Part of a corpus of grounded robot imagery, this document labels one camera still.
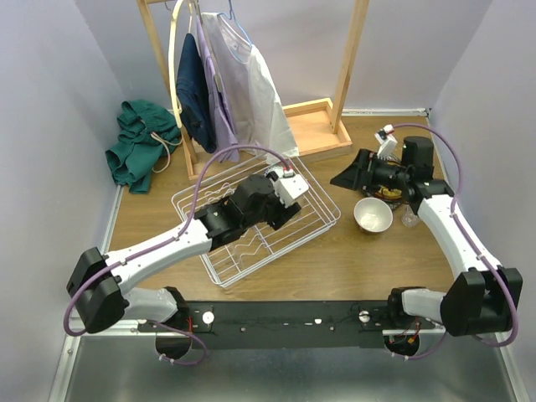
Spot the purple cable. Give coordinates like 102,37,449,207
391,122,521,348
62,144,294,337

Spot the beige ceramic bowl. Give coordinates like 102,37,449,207
353,198,394,234

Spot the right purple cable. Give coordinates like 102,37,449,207
391,122,521,348

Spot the lavender shirt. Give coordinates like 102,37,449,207
196,16,238,151

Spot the amber glass plate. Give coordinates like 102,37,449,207
372,186,402,202

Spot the black floral square plate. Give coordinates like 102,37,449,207
360,185,407,210

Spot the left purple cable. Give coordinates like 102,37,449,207
62,144,294,337

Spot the green hoodie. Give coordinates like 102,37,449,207
105,100,182,194

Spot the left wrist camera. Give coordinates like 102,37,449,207
272,166,309,208

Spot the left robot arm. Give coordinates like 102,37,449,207
66,172,309,333

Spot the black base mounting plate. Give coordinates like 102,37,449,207
137,299,435,351

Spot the blue wire hanger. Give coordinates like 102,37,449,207
219,0,252,45

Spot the wooden clothes rack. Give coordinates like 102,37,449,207
137,0,369,162

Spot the white t-shirt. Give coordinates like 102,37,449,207
201,13,299,157

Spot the white wire dish rack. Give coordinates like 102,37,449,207
196,156,341,288

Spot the clear glass cup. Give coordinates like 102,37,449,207
401,205,420,228

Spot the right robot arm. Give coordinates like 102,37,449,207
330,136,523,337

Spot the navy blue garment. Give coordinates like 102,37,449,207
176,33,217,154

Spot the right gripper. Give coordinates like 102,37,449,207
331,148,410,193

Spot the aluminium frame rail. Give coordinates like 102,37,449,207
49,186,124,401

